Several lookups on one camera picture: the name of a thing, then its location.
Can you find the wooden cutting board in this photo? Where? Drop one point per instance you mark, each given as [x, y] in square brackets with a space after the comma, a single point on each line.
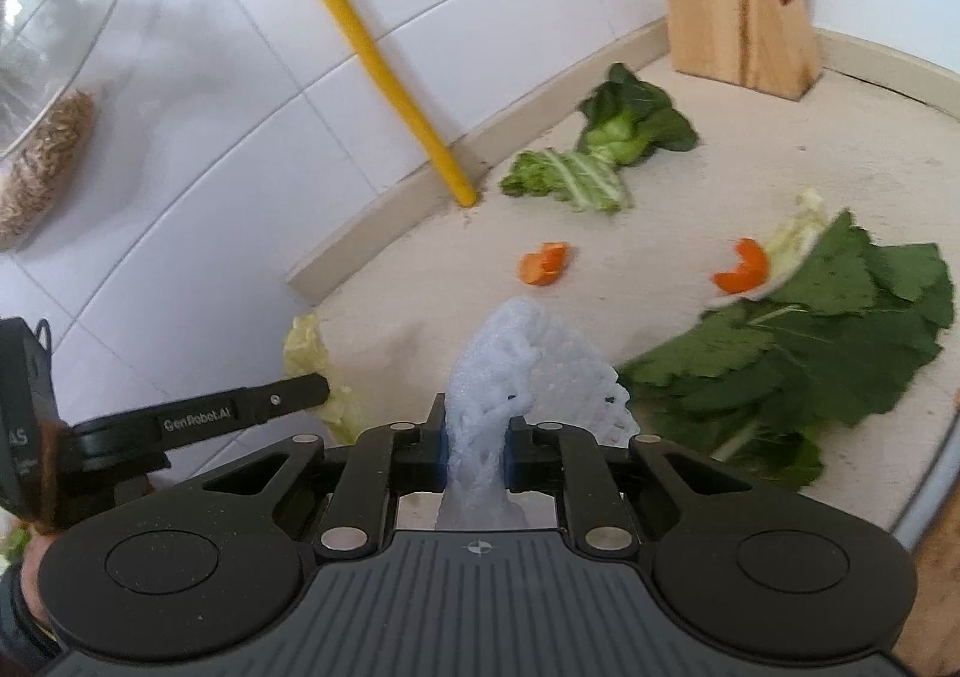
[928, 527]

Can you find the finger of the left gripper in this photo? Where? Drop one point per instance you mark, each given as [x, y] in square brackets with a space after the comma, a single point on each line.
[177, 424]

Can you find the dark green leafy vegetable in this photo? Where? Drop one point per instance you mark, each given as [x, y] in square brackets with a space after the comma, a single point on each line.
[626, 120]

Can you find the yellow gas pipe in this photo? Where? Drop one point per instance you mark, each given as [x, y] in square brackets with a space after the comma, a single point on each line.
[364, 46]

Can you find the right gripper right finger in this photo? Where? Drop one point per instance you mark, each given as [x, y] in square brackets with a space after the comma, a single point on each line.
[567, 464]

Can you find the wooden knife block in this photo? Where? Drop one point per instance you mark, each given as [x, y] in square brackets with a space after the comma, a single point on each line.
[761, 45]

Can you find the orange peel piece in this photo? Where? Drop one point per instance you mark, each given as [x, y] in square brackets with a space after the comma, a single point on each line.
[752, 270]
[542, 268]

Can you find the yellow cabbage leaves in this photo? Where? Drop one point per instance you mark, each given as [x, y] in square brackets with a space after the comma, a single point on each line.
[304, 353]

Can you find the person's left hand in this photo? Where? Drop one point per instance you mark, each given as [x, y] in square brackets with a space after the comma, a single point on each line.
[33, 557]

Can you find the large dark green leaves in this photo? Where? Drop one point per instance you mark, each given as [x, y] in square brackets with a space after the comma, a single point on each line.
[835, 335]

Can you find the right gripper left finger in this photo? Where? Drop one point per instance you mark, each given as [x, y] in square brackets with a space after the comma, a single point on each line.
[365, 481]

